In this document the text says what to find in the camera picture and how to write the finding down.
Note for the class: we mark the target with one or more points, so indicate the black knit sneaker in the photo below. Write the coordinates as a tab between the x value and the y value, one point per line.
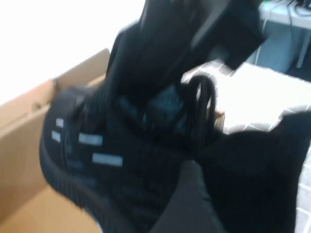
109	170

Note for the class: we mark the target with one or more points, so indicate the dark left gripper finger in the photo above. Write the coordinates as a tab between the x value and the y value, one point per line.
184	206

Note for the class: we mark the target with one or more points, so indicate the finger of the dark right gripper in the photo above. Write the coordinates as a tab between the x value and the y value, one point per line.
160	36

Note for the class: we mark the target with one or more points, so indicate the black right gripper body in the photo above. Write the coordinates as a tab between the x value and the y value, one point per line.
230	29

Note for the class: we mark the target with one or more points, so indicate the white desk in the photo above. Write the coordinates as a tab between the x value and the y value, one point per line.
274	14

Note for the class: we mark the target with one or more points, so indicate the brown cardboard shoe box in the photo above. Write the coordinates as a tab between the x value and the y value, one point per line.
22	121

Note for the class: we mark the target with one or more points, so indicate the grey white-grid tablecloth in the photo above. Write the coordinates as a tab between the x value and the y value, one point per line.
255	97

